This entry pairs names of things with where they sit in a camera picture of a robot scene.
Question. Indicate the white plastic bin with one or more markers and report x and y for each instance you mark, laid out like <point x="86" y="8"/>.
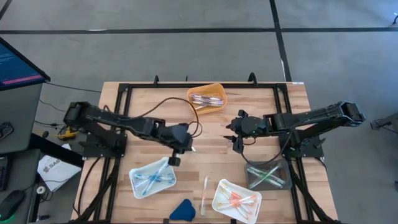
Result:
<point x="140" y="191"/>
<point x="222" y="211"/>

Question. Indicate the black computer mouse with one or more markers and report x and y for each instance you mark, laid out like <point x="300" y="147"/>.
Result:
<point x="11" y="203"/>

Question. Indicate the black desk frame bar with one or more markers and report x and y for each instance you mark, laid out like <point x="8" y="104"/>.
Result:
<point x="56" y="152"/>

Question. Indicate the black handheld device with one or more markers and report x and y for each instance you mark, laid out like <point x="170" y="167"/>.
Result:
<point x="5" y="129"/>

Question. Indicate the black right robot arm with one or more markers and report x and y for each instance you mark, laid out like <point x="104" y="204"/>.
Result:
<point x="311" y="118"/>

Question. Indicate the black keyboard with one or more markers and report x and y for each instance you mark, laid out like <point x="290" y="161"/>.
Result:
<point x="3" y="172"/>

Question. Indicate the blue folded cloth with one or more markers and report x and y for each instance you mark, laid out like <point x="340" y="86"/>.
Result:
<point x="183" y="211"/>

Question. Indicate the white printed paper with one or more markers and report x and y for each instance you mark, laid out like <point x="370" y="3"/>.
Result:
<point x="57" y="171"/>

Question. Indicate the grey desk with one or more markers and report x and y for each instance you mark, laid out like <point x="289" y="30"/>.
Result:
<point x="18" y="109"/>

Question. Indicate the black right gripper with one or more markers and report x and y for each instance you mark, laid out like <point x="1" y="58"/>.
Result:
<point x="248" y="127"/>

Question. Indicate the dark grey mesh bin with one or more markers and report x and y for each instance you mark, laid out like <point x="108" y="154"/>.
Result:
<point x="286" y="165"/>

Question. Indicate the white tape roll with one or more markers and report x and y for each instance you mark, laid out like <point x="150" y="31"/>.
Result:
<point x="40" y="189"/>

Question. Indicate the green toothbrush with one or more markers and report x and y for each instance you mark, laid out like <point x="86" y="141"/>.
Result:
<point x="193" y="149"/>
<point x="267" y="175"/>
<point x="273" y="179"/>
<point x="258" y="179"/>

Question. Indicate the dark grey keyboard tray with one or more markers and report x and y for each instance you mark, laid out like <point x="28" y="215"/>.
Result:
<point x="21" y="174"/>

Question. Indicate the black computer monitor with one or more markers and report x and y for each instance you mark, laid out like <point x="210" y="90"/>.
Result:
<point x="15" y="65"/>

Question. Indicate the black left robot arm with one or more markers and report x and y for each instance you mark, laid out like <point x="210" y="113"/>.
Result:
<point x="124" y="121"/>

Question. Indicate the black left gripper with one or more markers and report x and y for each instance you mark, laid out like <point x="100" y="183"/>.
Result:
<point x="178" y="137"/>

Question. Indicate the orange plastic bin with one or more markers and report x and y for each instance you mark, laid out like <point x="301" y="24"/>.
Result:
<point x="202" y="90"/>

